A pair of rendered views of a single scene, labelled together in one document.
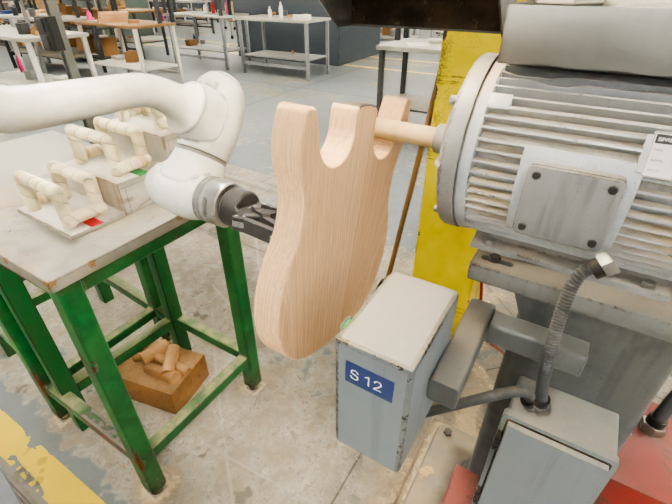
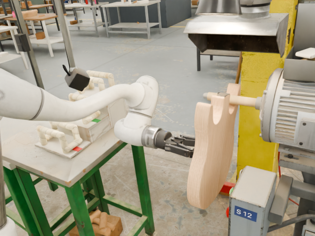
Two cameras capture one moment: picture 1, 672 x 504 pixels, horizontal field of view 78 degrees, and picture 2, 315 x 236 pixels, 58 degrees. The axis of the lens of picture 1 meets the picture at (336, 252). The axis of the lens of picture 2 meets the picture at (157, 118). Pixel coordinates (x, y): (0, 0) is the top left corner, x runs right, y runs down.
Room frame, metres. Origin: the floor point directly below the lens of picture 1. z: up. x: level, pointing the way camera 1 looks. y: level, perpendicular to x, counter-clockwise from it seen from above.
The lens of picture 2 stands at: (-0.26, 0.16, 1.71)
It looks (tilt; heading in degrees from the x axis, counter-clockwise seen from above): 28 degrees down; 2
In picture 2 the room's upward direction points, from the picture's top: 6 degrees counter-clockwise
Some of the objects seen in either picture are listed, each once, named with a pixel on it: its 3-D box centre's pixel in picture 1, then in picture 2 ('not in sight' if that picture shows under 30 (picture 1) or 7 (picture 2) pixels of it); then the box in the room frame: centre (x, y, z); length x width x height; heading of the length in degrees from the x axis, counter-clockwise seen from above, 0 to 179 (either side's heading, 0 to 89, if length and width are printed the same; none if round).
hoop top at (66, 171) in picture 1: (70, 173); (63, 124); (1.02, 0.70, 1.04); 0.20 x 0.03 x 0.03; 58
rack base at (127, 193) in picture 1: (118, 178); (82, 123); (1.12, 0.63, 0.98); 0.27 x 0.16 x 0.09; 59
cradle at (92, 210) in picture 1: (85, 213); (73, 144); (0.94, 0.64, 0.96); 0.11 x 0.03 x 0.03; 149
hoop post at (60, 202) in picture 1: (63, 209); (63, 143); (0.91, 0.67, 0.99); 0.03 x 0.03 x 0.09
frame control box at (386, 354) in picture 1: (446, 389); (276, 217); (0.37, -0.15, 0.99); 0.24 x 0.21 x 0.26; 59
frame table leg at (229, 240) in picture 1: (240, 307); (143, 187); (1.16, 0.35, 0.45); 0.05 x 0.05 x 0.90; 59
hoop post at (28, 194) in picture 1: (28, 193); (41, 136); (1.00, 0.81, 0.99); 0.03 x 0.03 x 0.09
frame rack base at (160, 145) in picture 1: (159, 150); (99, 106); (1.25, 0.55, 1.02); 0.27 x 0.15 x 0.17; 59
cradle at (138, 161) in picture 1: (132, 163); (92, 116); (1.07, 0.55, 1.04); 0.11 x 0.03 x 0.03; 149
